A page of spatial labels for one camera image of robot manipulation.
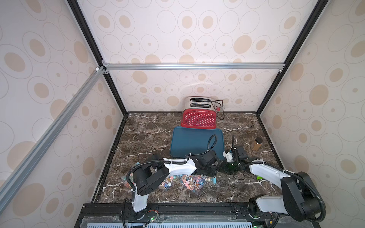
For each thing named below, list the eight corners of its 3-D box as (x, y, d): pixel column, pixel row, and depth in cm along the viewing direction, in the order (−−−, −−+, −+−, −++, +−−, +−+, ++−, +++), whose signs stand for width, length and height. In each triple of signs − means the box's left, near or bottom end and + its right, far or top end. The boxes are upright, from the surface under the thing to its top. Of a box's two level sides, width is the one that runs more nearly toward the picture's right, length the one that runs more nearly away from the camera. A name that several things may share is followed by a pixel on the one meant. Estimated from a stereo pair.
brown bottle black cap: (251, 151, 100) (256, 143, 92) (249, 145, 103) (254, 137, 95) (257, 151, 100) (264, 143, 92) (255, 145, 103) (261, 137, 95)
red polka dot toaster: (182, 130, 111) (181, 113, 97) (182, 112, 123) (182, 95, 109) (214, 130, 111) (218, 113, 97) (211, 112, 124) (214, 95, 109)
